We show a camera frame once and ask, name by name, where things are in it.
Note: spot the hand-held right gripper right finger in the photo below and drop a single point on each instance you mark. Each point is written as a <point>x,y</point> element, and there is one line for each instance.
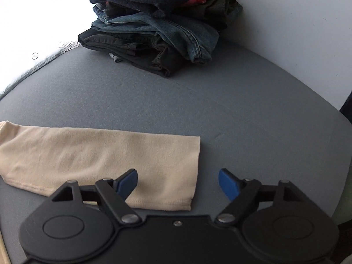
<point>228,183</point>

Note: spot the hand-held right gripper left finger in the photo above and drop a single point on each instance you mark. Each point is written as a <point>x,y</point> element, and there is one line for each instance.
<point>126,183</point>

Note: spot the beige garment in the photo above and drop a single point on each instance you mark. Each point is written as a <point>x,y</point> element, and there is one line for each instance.
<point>82,154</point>

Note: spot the blue jeans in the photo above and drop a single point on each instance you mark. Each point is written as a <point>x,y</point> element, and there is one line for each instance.
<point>170,30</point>

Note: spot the white side board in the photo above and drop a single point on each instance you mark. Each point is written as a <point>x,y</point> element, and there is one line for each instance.
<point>297,33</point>

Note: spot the dark olive garment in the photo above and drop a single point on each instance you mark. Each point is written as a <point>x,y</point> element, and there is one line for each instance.
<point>220,13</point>

